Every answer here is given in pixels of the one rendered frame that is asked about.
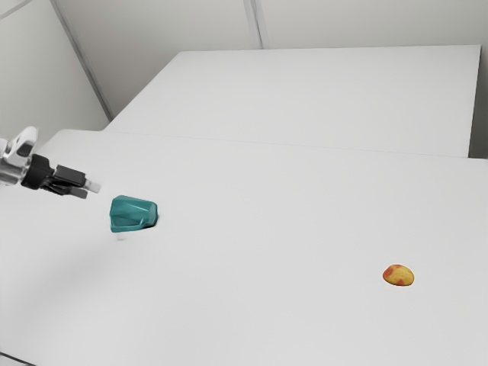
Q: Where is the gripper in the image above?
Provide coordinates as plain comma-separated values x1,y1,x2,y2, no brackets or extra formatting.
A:
21,153,101,200

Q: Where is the teal faceted mug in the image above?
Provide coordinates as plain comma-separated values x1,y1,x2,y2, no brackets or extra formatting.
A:
108,194,159,234

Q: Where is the yellow red fruit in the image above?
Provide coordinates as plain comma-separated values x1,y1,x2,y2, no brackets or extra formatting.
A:
382,263,416,287

